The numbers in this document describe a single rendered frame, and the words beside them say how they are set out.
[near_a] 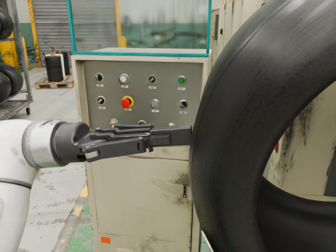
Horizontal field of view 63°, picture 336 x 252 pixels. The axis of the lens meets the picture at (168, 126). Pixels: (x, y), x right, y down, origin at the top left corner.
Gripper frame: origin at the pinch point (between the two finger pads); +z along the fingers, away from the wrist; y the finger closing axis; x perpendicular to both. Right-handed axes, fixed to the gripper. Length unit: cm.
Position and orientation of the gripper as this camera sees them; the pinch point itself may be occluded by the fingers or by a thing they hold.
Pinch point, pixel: (171, 136)
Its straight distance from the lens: 47.0
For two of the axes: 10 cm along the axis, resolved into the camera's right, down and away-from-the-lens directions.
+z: 9.7, -0.7, -2.1
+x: 1.4, 9.4, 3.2
